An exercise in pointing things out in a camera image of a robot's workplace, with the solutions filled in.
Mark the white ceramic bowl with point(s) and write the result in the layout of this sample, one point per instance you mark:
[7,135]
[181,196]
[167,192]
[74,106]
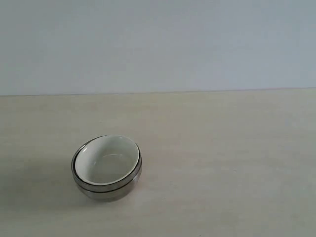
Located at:
[106,160]

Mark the steel bowl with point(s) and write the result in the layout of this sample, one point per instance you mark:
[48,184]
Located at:
[112,195]
[105,188]

